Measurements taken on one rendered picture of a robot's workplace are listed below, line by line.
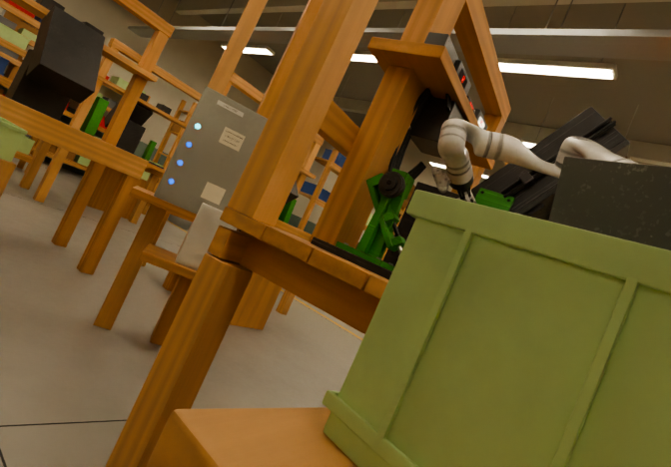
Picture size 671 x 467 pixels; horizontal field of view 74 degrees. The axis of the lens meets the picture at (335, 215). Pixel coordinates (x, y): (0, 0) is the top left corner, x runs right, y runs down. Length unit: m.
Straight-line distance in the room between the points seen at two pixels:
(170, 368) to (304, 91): 0.71
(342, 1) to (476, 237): 0.97
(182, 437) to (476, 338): 0.16
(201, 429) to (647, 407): 0.20
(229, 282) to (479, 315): 0.86
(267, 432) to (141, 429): 0.93
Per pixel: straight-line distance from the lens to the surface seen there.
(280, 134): 1.07
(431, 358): 0.27
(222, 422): 0.27
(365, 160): 1.39
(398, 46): 1.42
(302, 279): 1.02
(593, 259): 0.24
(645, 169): 0.37
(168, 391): 1.14
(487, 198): 1.52
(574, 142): 1.25
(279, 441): 0.28
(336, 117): 1.33
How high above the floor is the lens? 0.90
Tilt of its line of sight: 3 degrees up
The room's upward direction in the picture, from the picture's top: 24 degrees clockwise
